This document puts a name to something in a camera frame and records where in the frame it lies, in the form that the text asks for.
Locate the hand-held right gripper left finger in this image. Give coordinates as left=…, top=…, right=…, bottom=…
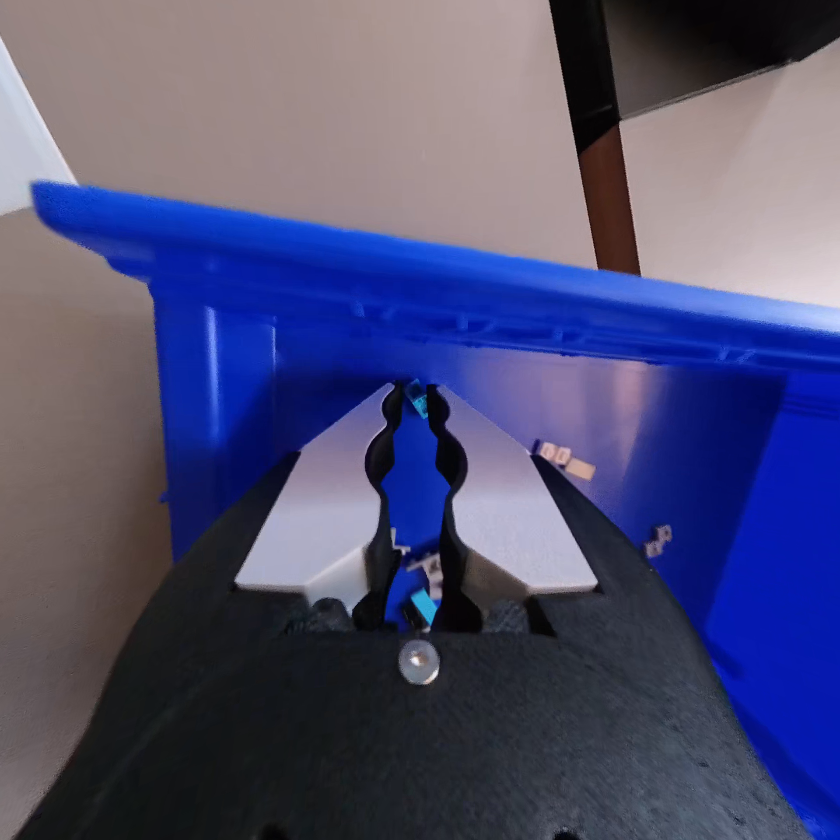
left=235, top=382, right=404, bottom=630

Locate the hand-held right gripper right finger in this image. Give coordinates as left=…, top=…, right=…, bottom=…
left=427, top=384, right=599, bottom=632

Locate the pile of small bricks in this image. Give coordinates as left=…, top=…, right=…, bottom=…
left=392, top=440, right=673, bottom=627

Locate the blue plastic bin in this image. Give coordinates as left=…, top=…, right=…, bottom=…
left=31, top=180, right=840, bottom=840

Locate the grey desk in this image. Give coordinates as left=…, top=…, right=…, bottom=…
left=0, top=0, right=840, bottom=840

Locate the black panel with brown strip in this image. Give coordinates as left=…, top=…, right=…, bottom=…
left=549, top=0, right=840, bottom=275

